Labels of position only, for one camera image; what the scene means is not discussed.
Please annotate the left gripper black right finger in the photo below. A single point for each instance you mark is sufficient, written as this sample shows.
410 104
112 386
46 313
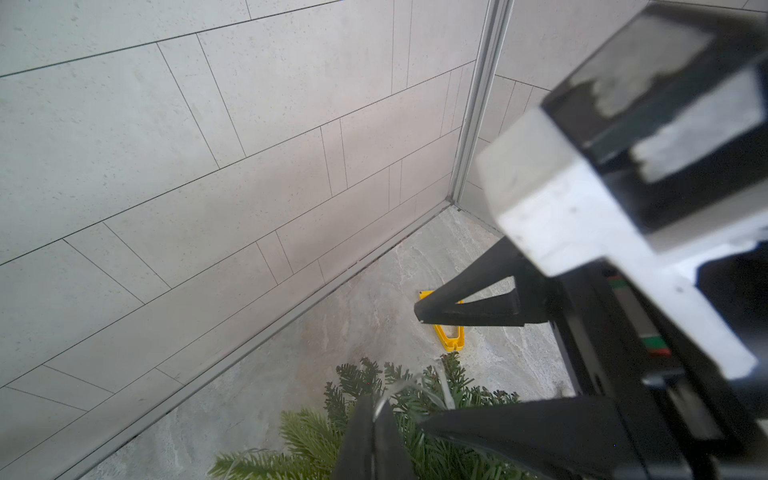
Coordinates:
391 459

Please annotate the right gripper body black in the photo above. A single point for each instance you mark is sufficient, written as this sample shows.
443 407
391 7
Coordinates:
681 417

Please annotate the small green christmas tree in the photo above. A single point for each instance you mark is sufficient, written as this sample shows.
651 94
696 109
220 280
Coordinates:
313 439

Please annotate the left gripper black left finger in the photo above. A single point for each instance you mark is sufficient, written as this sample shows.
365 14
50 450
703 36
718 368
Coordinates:
356 455

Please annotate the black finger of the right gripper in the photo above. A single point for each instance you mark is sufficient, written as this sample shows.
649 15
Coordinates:
566 438
526 303

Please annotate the yellow plastic triangular holder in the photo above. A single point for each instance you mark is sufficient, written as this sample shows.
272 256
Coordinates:
451 338

